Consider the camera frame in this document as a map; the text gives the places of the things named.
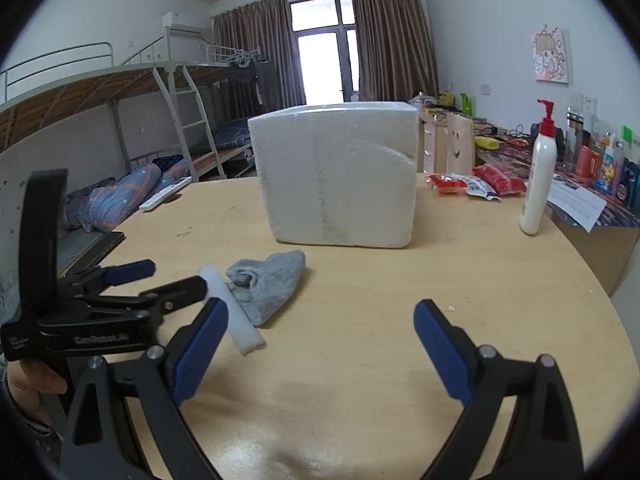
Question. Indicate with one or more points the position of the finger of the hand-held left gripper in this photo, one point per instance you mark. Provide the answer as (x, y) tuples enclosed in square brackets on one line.
[(185, 290), (130, 271)]

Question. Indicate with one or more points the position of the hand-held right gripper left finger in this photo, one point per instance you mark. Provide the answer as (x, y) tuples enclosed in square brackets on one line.
[(200, 350)]

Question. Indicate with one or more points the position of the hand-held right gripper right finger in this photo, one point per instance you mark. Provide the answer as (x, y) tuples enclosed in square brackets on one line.
[(442, 350)]

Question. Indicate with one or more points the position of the white foam piece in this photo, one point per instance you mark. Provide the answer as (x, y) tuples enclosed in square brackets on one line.
[(245, 335)]

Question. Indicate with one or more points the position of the grey sock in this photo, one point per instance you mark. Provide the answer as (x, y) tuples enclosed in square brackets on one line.
[(270, 285)]

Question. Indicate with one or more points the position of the white foam box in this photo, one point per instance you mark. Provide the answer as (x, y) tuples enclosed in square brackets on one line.
[(340, 175)]

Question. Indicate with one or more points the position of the person's left forearm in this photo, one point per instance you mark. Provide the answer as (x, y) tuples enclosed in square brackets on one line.
[(25, 432)]

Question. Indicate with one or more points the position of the person's left hand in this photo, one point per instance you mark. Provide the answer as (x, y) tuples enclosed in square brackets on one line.
[(35, 382)]

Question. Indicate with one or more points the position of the blue and orange quilt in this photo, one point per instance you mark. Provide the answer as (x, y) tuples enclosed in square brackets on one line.
[(115, 200)]

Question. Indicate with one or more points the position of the white remote control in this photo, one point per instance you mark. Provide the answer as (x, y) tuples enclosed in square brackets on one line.
[(165, 194)]

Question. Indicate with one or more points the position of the blue plaid quilt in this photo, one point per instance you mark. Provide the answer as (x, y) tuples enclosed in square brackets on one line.
[(230, 135)]

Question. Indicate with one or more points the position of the white bed ladder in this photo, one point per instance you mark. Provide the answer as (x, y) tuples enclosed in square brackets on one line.
[(192, 120)]

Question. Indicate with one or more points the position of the white printed packet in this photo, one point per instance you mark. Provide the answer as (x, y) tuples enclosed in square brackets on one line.
[(477, 189)]

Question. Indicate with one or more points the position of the small red packet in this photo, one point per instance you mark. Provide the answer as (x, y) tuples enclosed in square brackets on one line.
[(445, 184)]

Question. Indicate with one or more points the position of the metal bunk bed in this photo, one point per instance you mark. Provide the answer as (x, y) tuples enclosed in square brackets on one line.
[(75, 95)]

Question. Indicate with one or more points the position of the large red snack packet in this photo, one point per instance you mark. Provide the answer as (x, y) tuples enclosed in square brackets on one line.
[(500, 180)]

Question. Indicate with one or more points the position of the wooden desk with mat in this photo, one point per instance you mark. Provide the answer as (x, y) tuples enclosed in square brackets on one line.
[(600, 255)]

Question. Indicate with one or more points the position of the white lotion bottle red pump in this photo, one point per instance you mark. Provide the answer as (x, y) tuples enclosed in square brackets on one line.
[(537, 185)]

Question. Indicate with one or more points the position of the printed paper sheet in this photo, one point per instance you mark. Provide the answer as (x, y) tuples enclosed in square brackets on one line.
[(580, 205)]

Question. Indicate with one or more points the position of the wooden desk with drawers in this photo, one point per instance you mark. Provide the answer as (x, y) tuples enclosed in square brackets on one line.
[(432, 145)]

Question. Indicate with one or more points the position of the wooden chair with smiley cutout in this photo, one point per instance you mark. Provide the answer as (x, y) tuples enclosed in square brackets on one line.
[(460, 145)]

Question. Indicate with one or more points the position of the yellow cloth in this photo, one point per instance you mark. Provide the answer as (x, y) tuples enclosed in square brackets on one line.
[(487, 142)]

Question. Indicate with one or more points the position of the hanging dark clothes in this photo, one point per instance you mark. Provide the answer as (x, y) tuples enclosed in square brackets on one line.
[(260, 85)]

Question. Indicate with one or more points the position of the white tube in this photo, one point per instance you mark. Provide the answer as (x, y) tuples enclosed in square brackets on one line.
[(606, 167)]

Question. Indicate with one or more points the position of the green packet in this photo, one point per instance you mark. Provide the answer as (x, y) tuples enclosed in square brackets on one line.
[(465, 102)]

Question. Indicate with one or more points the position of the dark blue bottle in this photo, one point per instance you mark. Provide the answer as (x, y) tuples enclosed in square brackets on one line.
[(627, 182)]

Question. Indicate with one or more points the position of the white air conditioner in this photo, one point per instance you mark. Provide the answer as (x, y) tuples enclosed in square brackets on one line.
[(183, 24)]

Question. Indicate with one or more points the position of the clear bottle black lid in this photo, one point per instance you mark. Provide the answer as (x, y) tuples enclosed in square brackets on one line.
[(574, 132)]

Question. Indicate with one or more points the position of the brown curtain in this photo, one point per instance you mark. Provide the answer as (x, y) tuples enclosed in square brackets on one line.
[(260, 35), (395, 45)]

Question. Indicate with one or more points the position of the glass balcony door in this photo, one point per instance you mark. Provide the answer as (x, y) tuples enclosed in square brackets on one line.
[(322, 60)]

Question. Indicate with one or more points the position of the green box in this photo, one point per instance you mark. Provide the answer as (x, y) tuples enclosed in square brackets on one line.
[(628, 135)]

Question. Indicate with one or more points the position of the white wall socket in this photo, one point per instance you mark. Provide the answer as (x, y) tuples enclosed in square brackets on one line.
[(590, 105), (577, 102)]

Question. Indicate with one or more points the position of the pink wall poster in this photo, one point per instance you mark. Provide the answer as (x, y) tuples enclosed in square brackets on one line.
[(551, 56)]

